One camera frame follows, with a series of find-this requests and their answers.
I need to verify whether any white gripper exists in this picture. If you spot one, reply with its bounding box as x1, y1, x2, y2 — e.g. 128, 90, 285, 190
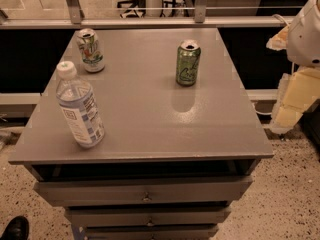
266, 0, 320, 134

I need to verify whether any clear blue-label plastic bottle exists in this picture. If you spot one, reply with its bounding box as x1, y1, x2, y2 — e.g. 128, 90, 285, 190
56, 61, 105, 148

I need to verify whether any green soda can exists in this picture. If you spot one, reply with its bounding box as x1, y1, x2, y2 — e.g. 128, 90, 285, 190
176, 39, 201, 86

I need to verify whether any grey drawer cabinet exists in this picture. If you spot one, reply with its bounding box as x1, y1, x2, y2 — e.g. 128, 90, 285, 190
8, 27, 275, 240

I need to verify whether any black office chair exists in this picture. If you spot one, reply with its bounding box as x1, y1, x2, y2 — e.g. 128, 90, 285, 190
117, 0, 146, 18

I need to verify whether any middle grey drawer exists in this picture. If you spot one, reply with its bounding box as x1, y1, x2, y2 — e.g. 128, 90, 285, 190
65, 206, 231, 227

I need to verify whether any grey drawer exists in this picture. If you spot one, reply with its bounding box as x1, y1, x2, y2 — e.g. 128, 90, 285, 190
65, 206, 231, 227
34, 176, 252, 207
85, 224, 218, 240

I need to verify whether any top grey drawer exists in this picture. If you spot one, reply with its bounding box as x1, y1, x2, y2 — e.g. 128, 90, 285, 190
34, 176, 252, 207

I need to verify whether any white 7up soda can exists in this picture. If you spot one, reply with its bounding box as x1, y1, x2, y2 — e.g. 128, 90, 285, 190
76, 28, 105, 73

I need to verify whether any grey metal railing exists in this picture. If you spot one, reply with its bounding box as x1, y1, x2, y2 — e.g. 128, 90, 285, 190
0, 0, 294, 29

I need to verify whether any bottom grey drawer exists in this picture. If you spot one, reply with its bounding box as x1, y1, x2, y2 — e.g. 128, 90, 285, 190
85, 224, 218, 240

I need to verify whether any black shoe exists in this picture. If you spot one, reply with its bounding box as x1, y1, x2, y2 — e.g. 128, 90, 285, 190
0, 216, 29, 240

